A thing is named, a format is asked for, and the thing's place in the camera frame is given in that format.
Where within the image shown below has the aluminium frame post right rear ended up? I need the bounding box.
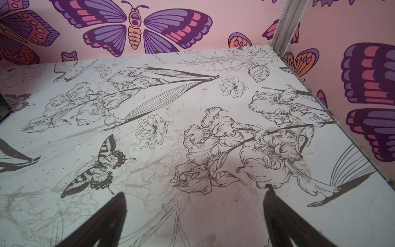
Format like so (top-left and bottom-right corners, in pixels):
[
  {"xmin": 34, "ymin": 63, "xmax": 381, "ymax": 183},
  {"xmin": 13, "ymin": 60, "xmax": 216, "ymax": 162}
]
[{"xmin": 271, "ymin": 0, "xmax": 309, "ymax": 57}]

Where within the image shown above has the grey laptop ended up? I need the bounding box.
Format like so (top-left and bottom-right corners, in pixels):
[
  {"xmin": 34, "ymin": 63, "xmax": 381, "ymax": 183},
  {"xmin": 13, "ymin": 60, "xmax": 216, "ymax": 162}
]
[{"xmin": 0, "ymin": 93, "xmax": 12, "ymax": 121}]

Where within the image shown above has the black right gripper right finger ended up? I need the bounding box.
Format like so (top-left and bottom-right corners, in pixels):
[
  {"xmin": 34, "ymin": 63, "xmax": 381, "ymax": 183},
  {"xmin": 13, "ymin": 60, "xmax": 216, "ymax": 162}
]
[{"xmin": 263, "ymin": 184, "xmax": 336, "ymax": 247}]

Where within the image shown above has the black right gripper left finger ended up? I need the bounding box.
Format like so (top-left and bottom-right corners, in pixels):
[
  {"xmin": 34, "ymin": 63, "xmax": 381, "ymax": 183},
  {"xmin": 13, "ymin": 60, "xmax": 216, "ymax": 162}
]
[{"xmin": 58, "ymin": 192, "xmax": 127, "ymax": 247}]

